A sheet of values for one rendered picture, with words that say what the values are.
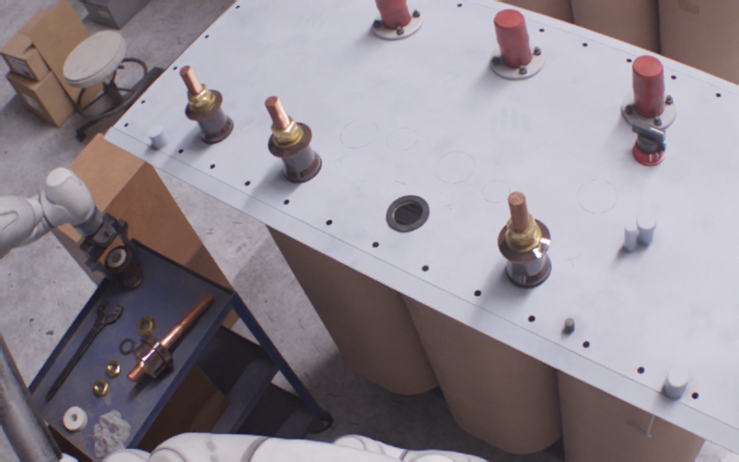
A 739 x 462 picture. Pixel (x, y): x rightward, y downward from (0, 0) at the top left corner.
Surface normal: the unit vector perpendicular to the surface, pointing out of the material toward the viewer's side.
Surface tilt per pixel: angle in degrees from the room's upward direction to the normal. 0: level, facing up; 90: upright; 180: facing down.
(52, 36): 81
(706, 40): 90
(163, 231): 90
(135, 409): 0
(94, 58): 0
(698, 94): 0
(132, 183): 90
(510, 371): 90
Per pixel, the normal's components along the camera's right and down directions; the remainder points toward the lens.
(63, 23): 0.73, 0.27
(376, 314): 0.00, 0.81
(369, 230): -0.24, -0.57
